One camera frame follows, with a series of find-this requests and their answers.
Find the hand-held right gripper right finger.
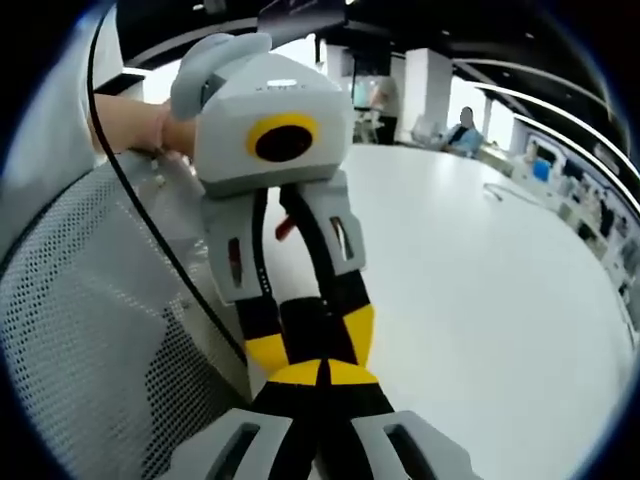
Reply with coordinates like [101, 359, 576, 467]
[324, 359, 482, 480]

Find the ceiling light strip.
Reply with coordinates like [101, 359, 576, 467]
[513, 113, 624, 174]
[473, 82, 640, 184]

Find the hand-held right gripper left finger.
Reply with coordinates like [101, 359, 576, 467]
[169, 359, 326, 480]

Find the person's left hand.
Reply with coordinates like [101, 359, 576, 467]
[159, 99, 199, 155]

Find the person's white shirt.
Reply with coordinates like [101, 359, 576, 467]
[7, 7, 126, 169]

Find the thin grey table cable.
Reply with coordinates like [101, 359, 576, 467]
[482, 182, 527, 205]

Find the black remote control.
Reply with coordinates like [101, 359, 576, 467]
[277, 297, 359, 369]

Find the black cable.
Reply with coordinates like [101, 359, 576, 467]
[87, 4, 249, 364]

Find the grey mesh office chair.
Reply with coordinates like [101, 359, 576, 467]
[0, 149, 251, 480]

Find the white display counter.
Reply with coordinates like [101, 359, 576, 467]
[499, 134, 640, 314]

